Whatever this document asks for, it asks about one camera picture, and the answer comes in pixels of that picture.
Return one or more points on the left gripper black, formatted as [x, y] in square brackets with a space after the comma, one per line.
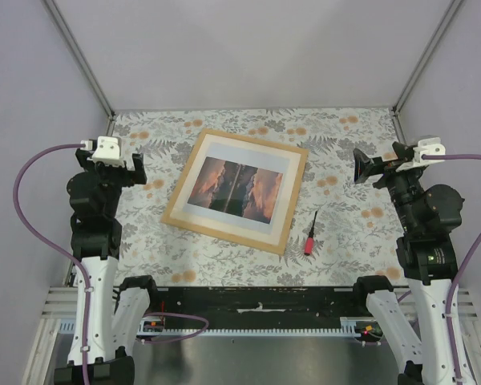
[130, 176]

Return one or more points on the floral patterned table mat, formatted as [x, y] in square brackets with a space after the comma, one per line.
[356, 228]

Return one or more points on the sunset landscape photo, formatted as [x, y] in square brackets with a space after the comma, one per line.
[236, 189]

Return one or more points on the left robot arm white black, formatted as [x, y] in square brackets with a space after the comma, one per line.
[107, 317]

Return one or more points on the right aluminium corner post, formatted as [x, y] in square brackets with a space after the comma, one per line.
[428, 52]

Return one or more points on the white slotted cable duct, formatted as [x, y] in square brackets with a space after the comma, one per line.
[245, 324]

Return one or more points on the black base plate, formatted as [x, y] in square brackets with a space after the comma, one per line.
[258, 307]

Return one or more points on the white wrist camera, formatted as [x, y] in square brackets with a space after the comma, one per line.
[428, 146]
[106, 149]

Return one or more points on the aluminium corner post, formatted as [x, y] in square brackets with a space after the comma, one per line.
[77, 53]
[428, 52]

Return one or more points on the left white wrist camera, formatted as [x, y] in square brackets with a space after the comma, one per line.
[106, 149]

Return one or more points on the red black screwdriver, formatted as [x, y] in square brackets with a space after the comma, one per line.
[310, 239]

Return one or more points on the left aluminium corner post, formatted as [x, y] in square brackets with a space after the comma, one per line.
[77, 53]

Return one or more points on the wooden picture frame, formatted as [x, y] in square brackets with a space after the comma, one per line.
[271, 237]

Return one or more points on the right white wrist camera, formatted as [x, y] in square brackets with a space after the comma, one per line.
[428, 146]

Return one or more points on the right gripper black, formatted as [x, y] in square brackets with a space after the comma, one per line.
[365, 166]

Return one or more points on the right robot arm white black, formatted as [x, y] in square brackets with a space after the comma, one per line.
[435, 354]

